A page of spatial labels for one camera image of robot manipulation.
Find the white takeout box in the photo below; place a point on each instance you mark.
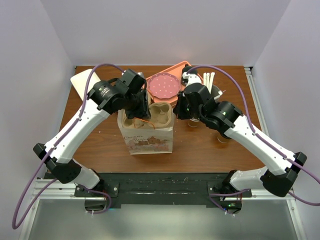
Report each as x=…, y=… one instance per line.
x=79, y=82

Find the single brown paper cup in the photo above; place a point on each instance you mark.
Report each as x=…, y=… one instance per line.
x=222, y=139

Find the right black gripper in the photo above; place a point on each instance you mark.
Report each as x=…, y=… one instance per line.
x=178, y=109

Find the stack of paper cups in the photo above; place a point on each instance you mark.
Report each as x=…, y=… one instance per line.
x=193, y=123

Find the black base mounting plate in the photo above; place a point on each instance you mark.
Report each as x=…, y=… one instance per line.
x=182, y=188

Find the aluminium frame rail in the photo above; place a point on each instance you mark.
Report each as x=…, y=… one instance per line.
x=102, y=200

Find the paper bag with orange handles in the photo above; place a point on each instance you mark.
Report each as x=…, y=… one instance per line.
x=146, y=141

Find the pink dotted plate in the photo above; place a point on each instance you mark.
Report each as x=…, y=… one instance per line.
x=163, y=86

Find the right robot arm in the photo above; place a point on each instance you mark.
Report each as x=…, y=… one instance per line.
x=279, y=172

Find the cardboard cup carrier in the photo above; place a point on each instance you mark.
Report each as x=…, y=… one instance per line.
x=161, y=117

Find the grey stirrer holder cup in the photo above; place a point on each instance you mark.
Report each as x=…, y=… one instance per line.
x=214, y=92

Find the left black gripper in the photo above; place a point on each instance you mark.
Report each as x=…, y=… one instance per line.
x=144, y=110

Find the salmon pink tray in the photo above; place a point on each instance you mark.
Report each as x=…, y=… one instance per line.
x=175, y=70

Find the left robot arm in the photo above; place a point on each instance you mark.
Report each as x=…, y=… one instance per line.
x=100, y=101

